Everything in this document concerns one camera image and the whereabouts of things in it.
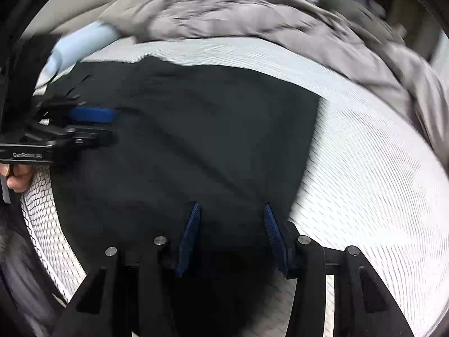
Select person's left hand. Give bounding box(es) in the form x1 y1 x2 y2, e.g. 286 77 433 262
0 163 34 193

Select grey duvet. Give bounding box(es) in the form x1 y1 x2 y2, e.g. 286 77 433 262
98 0 449 162

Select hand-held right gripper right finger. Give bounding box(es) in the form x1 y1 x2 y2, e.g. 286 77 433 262
263 203 414 337

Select light blue pillow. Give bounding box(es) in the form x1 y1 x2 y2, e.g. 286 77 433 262
44 21 122 81

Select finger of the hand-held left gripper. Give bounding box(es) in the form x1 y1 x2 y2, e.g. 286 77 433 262
37 95 116 124
24 126 113 148

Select black pants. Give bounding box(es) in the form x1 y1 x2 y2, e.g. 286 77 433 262
33 54 328 337

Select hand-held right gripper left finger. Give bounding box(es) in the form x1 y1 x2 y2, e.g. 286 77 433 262
63 202 202 337

